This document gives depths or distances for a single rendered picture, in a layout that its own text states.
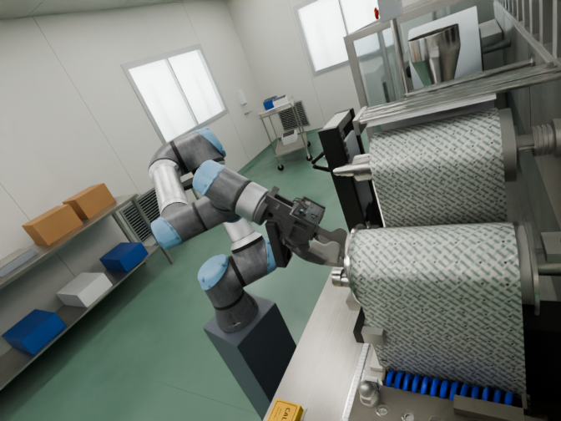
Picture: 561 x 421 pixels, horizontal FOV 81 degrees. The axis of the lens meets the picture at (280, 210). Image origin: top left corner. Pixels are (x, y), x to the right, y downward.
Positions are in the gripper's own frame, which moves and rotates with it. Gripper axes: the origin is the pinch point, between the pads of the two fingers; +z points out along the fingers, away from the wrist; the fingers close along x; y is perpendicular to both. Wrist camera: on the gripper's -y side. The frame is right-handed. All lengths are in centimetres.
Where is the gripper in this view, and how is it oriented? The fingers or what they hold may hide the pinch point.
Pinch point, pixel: (346, 261)
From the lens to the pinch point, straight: 67.8
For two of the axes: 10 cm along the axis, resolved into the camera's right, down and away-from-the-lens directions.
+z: 8.7, 4.7, -1.5
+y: 2.7, -7.0, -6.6
